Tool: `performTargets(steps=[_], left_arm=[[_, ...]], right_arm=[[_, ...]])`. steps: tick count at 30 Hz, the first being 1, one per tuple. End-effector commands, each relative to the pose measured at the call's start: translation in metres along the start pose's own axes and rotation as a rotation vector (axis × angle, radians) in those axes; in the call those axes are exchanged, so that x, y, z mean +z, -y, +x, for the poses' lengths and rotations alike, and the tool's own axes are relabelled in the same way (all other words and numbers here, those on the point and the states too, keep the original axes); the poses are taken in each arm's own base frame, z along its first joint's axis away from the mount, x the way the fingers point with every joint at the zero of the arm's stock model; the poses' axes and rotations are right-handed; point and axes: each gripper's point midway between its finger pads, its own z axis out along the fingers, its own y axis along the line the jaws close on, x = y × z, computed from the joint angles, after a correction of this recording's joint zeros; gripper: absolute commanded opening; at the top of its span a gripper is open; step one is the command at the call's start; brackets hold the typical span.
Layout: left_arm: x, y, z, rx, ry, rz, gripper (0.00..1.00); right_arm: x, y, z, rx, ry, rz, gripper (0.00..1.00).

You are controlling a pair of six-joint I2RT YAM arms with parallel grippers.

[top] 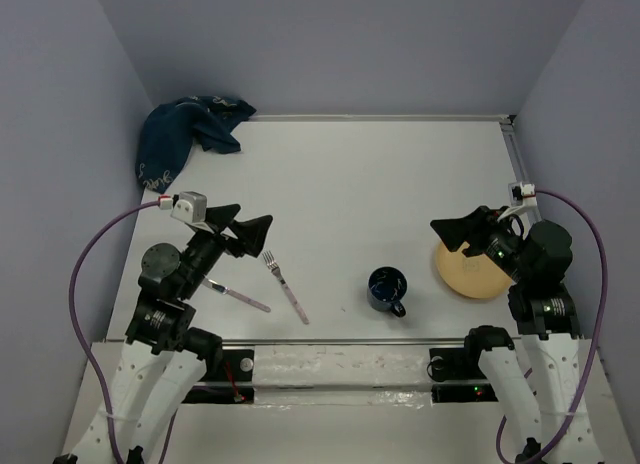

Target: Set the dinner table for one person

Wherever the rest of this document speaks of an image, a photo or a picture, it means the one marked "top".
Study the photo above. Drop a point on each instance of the dark blue patterned mug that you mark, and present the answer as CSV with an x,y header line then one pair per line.
x,y
386,288

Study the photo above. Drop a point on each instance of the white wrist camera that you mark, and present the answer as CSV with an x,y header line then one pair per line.
x,y
522,200
190,208

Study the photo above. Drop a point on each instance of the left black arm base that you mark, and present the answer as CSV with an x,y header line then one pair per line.
x,y
230,383

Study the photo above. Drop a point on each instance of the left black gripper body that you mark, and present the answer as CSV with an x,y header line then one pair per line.
x,y
204,248

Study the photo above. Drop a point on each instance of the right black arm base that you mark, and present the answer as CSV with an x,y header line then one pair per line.
x,y
455,380

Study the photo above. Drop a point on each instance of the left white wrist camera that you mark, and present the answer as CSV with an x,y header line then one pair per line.
x,y
190,208

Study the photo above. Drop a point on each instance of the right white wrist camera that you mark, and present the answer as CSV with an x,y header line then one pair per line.
x,y
522,200

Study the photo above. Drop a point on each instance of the pink-handled metal knife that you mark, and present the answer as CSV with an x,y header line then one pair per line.
x,y
224,290

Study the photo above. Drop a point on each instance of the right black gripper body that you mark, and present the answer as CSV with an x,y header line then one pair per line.
x,y
500,245

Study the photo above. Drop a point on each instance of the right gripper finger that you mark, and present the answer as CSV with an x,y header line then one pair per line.
x,y
463,225
454,242

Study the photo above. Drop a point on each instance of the yellow round plate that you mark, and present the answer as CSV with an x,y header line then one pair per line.
x,y
474,277

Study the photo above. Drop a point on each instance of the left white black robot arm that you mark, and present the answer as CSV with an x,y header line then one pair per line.
x,y
163,356

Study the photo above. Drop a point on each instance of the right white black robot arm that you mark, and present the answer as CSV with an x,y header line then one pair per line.
x,y
545,409

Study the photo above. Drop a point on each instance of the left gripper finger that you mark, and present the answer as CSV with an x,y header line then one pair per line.
x,y
221,217
249,237

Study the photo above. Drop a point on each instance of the dark blue fish-print cloth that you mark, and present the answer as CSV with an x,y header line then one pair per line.
x,y
170,131

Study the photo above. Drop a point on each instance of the pink-handled metal fork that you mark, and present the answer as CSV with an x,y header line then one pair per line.
x,y
275,270

